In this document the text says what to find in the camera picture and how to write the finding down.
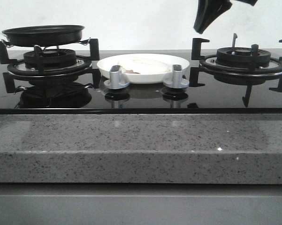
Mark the silver stove knob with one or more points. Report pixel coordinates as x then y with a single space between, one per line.
176 81
116 79

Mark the silver stove knob left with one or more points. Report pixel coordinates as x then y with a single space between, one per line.
116 79

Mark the black burner without pan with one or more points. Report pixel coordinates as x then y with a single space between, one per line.
246 66

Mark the black frying pan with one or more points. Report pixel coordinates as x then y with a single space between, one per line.
44 36

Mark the black burner with pan support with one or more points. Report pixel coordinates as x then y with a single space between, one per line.
47 67

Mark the black glass gas stove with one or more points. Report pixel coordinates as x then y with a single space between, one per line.
86 94

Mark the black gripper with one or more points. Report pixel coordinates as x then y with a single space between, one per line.
209 10

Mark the silver stove knob right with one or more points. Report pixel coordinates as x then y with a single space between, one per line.
176 81

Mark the grey cabinet front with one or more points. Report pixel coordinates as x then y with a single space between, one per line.
143 204

